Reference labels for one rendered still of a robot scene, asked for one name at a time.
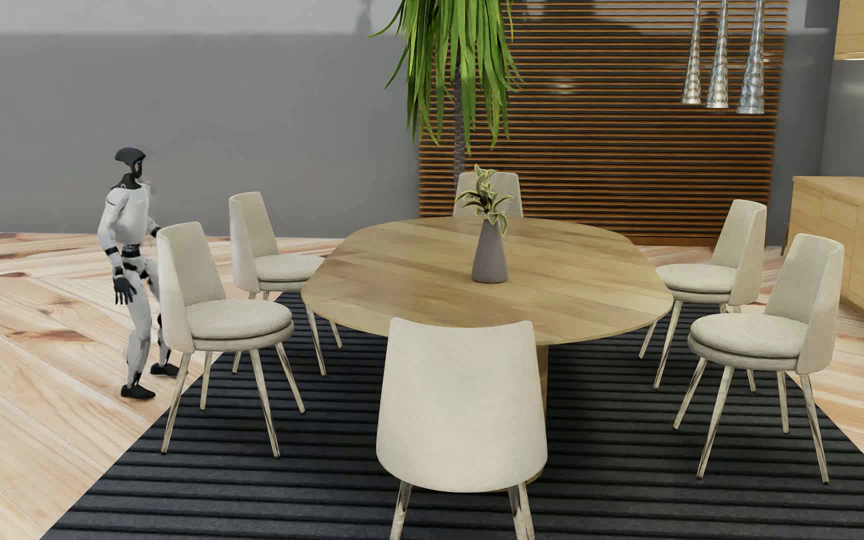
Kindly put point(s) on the silver cone pendant lamp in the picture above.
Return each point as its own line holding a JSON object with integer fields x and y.
{"x": 718, "y": 75}
{"x": 692, "y": 71}
{"x": 751, "y": 79}

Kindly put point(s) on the beige upholstered dining chair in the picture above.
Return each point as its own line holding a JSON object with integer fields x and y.
{"x": 462, "y": 405}
{"x": 211, "y": 315}
{"x": 503, "y": 191}
{"x": 732, "y": 262}
{"x": 267, "y": 262}
{"x": 777, "y": 330}

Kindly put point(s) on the black robot head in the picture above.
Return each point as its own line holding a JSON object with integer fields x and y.
{"x": 130, "y": 157}

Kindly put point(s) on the dark striped area rug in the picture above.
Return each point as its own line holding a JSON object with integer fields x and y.
{"x": 627, "y": 465}

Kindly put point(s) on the small variegated leafy plant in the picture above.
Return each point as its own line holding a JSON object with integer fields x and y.
{"x": 486, "y": 199}

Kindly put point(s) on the white left robot leg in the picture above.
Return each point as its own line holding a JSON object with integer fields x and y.
{"x": 163, "y": 360}

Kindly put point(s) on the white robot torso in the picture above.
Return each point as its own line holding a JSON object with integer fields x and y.
{"x": 130, "y": 214}

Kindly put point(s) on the tall green palm plant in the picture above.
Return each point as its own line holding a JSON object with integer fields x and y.
{"x": 458, "y": 52}

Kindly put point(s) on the white robot leg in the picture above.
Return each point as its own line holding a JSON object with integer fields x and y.
{"x": 138, "y": 330}
{"x": 163, "y": 360}

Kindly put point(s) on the grey ceramic vase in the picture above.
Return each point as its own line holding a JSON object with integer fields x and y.
{"x": 490, "y": 259}

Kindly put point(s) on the slatted wooden wall panel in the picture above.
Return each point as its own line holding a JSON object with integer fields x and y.
{"x": 612, "y": 150}

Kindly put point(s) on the white right robot leg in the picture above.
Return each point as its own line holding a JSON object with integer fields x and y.
{"x": 138, "y": 330}

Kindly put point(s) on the oval wooden dining table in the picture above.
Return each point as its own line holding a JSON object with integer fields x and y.
{"x": 552, "y": 277}

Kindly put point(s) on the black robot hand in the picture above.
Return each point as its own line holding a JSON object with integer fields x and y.
{"x": 124, "y": 289}

